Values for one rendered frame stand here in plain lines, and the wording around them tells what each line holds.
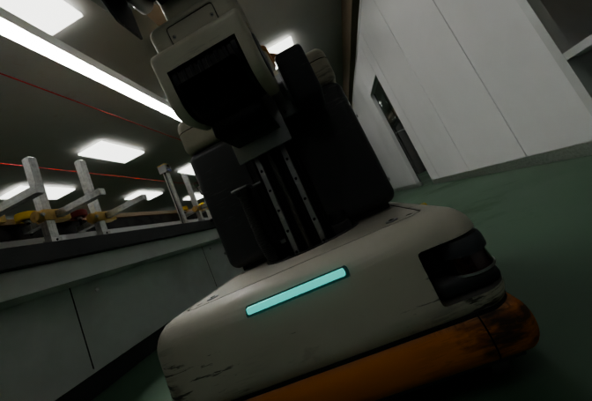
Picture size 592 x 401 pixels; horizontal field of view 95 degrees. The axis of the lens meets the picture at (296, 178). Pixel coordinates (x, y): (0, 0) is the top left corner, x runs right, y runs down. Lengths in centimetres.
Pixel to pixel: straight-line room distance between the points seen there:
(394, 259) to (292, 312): 19
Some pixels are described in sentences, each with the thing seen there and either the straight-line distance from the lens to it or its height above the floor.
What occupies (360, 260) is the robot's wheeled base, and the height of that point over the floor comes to 25.
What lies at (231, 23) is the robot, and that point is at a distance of 64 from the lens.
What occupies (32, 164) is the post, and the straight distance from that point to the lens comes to 171.
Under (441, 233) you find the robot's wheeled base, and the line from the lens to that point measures 48.
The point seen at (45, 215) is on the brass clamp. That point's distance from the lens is 160.
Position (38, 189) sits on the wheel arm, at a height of 83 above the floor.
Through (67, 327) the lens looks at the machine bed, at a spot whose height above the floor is 35.
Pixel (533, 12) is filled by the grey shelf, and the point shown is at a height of 71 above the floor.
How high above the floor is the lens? 35
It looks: 8 degrees up
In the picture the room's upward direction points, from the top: 24 degrees counter-clockwise
